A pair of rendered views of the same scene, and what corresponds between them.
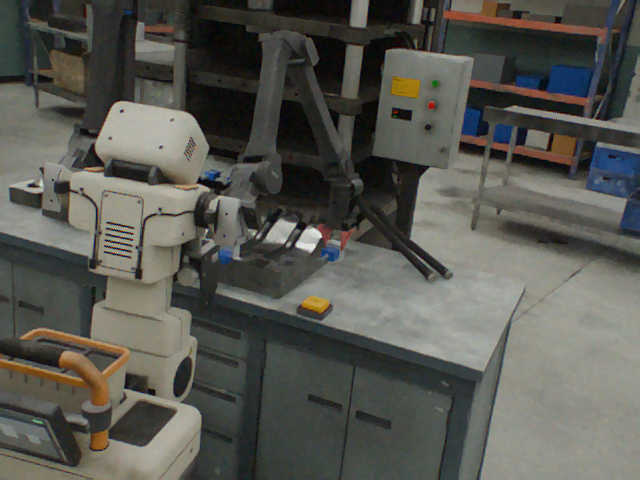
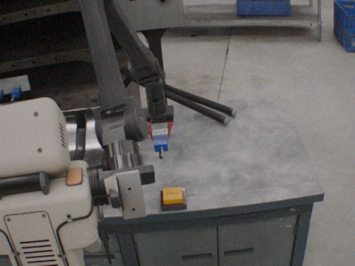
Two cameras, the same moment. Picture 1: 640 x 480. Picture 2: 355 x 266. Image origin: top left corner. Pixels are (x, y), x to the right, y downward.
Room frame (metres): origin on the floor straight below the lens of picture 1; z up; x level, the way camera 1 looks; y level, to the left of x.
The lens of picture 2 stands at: (0.81, 0.39, 1.77)
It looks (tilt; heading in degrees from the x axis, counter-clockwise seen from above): 31 degrees down; 339
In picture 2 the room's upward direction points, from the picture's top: 6 degrees counter-clockwise
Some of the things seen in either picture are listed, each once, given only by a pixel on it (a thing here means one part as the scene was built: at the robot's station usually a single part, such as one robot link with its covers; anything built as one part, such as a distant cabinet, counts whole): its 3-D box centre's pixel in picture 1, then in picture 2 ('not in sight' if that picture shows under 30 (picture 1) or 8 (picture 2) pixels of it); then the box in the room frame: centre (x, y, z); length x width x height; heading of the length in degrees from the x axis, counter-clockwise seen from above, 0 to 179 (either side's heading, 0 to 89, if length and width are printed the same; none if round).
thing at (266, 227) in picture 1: (276, 231); (93, 136); (2.25, 0.14, 0.92); 0.35 x 0.16 x 0.09; 158
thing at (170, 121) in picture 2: (339, 235); (162, 125); (2.07, -0.06, 0.99); 0.07 x 0.07 x 0.09; 68
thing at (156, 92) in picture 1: (138, 90); not in sight; (7.47, 1.99, 0.42); 0.60 x 0.42 x 0.33; 50
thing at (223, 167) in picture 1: (252, 166); (19, 73); (3.21, 0.34, 0.87); 0.50 x 0.27 x 0.17; 158
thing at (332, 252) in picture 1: (328, 255); (160, 146); (2.04, -0.03, 0.93); 0.13 x 0.05 x 0.05; 158
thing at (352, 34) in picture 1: (263, 31); not in sight; (3.29, 0.34, 1.45); 1.29 x 0.82 x 0.19; 68
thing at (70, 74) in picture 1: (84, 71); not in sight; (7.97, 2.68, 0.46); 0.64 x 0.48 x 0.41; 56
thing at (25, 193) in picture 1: (40, 192); not in sight; (2.64, 1.06, 0.83); 0.17 x 0.13 x 0.06; 158
